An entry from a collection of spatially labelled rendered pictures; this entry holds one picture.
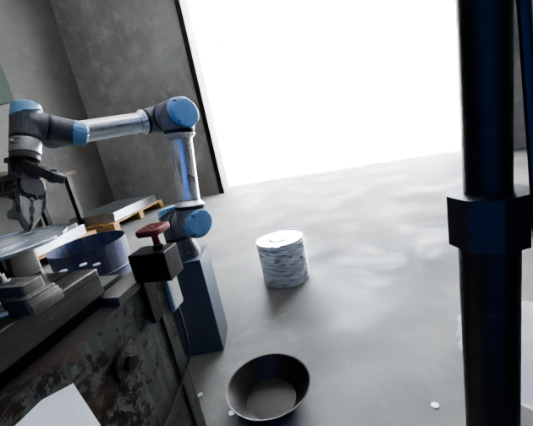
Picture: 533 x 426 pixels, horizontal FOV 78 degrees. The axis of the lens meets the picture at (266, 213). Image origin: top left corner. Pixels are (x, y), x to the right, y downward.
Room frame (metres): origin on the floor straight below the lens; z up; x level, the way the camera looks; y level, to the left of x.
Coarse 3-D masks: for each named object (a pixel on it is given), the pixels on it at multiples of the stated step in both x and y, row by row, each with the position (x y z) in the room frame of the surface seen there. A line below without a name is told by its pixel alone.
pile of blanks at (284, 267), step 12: (300, 240) 1.81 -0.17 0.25; (264, 252) 1.78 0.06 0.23; (276, 252) 1.75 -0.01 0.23; (288, 252) 1.76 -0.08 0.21; (300, 252) 1.78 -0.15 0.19; (264, 264) 1.80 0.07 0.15; (276, 264) 1.74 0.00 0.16; (288, 264) 1.74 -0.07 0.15; (300, 264) 1.76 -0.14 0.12; (264, 276) 1.82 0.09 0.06; (276, 276) 1.77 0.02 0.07; (288, 276) 1.73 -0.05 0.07; (300, 276) 1.76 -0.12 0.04
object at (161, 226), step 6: (156, 222) 0.75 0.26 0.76; (162, 222) 0.74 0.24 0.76; (168, 222) 0.74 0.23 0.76; (144, 228) 0.72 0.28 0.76; (150, 228) 0.70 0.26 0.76; (156, 228) 0.70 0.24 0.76; (162, 228) 0.71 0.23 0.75; (138, 234) 0.70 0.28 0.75; (144, 234) 0.69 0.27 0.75; (150, 234) 0.69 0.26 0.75; (156, 234) 0.69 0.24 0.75; (156, 240) 0.72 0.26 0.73
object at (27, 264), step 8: (64, 224) 0.87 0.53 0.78; (72, 224) 0.84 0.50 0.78; (16, 256) 0.70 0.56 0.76; (24, 256) 0.72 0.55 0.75; (32, 256) 0.73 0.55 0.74; (0, 264) 0.68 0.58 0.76; (8, 264) 0.68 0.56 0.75; (16, 264) 0.70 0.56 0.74; (24, 264) 0.71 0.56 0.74; (32, 264) 0.73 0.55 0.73; (40, 264) 0.75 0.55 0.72; (0, 272) 0.68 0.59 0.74; (8, 272) 0.68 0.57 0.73; (16, 272) 0.69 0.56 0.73; (24, 272) 0.70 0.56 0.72; (32, 272) 0.72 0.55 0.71; (40, 272) 0.74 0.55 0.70
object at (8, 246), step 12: (36, 228) 0.86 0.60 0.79; (48, 228) 0.84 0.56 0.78; (60, 228) 0.81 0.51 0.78; (0, 240) 0.81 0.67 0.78; (12, 240) 0.75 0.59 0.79; (24, 240) 0.73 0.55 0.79; (36, 240) 0.72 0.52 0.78; (48, 240) 0.68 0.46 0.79; (0, 252) 0.67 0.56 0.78; (12, 252) 0.65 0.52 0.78; (24, 252) 0.63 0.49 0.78
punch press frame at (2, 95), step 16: (0, 64) 0.66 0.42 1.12; (0, 80) 0.65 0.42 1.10; (0, 96) 0.64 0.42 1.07; (96, 304) 0.68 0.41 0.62; (80, 320) 0.63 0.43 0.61; (48, 336) 0.56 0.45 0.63; (64, 336) 0.59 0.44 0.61; (32, 352) 0.52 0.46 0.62; (16, 368) 0.49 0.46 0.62; (0, 384) 0.46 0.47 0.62
